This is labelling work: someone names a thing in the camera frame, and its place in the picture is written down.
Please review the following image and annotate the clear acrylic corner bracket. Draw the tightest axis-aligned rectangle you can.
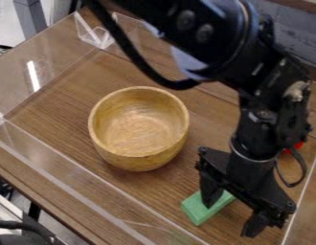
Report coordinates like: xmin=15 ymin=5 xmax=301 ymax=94
xmin=73 ymin=11 xmax=115 ymax=50

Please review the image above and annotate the clear acrylic tray enclosure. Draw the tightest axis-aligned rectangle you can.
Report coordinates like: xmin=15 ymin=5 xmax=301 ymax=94
xmin=0 ymin=0 xmax=316 ymax=245

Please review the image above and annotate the brown wooden bowl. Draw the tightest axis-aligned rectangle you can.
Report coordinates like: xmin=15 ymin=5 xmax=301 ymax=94
xmin=88 ymin=86 xmax=189 ymax=172

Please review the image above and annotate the green rectangular block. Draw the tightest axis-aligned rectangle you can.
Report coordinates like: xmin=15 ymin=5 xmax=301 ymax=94
xmin=181 ymin=191 xmax=235 ymax=226

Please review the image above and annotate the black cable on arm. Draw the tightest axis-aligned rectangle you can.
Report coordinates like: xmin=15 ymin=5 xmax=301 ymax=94
xmin=273 ymin=145 xmax=309 ymax=189

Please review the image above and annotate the red plush strawberry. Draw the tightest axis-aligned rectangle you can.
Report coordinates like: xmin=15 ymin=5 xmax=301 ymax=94
xmin=284 ymin=141 xmax=304 ymax=154

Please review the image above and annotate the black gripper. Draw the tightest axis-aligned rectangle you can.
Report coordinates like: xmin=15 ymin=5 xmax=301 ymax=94
xmin=197 ymin=142 xmax=297 ymax=238

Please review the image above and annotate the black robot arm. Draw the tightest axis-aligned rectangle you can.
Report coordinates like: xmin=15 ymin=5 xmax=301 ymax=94
xmin=83 ymin=0 xmax=312 ymax=237

